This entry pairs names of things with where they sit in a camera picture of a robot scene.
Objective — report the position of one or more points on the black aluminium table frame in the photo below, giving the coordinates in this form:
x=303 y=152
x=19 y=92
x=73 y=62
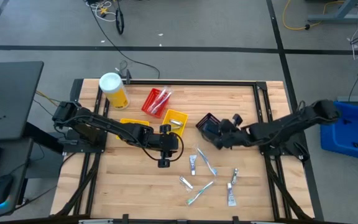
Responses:
x=197 y=82

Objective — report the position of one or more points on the grey desk leg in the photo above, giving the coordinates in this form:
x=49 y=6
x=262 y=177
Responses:
x=337 y=18

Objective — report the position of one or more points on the blue disposable razor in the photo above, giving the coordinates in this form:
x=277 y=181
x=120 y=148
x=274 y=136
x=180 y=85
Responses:
x=210 y=127
x=214 y=131

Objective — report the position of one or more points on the black desk panel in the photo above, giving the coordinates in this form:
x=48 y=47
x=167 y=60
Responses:
x=11 y=93

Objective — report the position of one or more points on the green white toothbrush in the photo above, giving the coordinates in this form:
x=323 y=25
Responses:
x=199 y=193

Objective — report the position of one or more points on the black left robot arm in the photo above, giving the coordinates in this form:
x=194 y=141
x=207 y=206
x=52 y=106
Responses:
x=104 y=123

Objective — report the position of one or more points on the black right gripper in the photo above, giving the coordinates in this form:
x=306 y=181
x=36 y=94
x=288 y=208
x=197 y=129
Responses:
x=232 y=135

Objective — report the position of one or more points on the black computer mouse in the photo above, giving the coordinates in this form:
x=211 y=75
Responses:
x=2 y=188

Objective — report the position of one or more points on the blue plastic bin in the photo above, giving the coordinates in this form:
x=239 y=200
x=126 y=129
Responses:
x=353 y=137

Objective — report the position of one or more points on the blue white toothbrush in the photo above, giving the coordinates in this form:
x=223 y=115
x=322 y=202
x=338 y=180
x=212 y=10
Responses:
x=155 y=101
x=207 y=161

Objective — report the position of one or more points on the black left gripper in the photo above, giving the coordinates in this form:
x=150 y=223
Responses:
x=165 y=143

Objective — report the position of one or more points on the dark grey desk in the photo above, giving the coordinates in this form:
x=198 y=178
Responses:
x=14 y=158

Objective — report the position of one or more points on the red white toothbrush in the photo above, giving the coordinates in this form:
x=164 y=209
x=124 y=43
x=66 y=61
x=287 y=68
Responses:
x=163 y=99

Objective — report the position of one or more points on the black plastic basket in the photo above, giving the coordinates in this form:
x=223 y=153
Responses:
x=203 y=120

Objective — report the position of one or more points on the yellow wipes canister white lid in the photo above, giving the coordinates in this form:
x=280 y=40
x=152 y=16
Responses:
x=113 y=90

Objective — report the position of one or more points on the yellow plastic basket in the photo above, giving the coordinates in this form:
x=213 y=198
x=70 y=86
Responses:
x=174 y=113
x=132 y=121

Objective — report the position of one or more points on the small white toothpaste tube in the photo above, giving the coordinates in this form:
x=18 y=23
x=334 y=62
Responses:
x=231 y=196
x=192 y=165

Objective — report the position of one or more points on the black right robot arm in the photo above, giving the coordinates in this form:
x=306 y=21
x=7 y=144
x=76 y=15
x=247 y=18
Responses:
x=291 y=123

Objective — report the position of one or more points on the yellow connector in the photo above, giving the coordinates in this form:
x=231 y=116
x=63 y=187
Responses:
x=103 y=10

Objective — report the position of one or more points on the red plastic basket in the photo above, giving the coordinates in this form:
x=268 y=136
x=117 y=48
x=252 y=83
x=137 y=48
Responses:
x=146 y=107

